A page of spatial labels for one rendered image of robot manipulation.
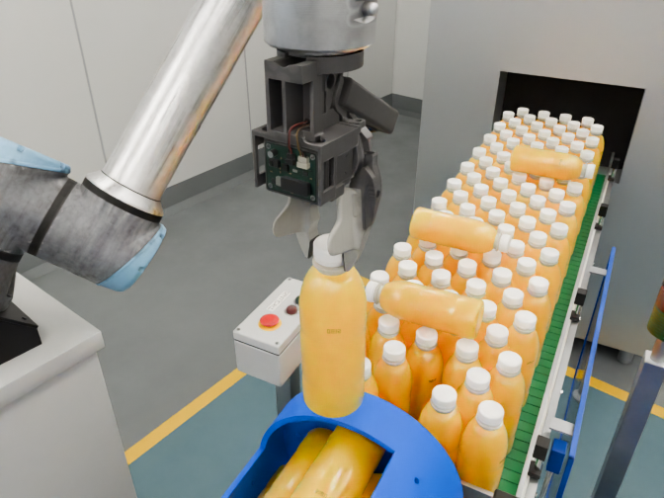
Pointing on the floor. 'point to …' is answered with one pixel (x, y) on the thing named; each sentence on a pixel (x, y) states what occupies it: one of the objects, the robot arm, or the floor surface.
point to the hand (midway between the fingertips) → (332, 248)
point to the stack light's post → (629, 427)
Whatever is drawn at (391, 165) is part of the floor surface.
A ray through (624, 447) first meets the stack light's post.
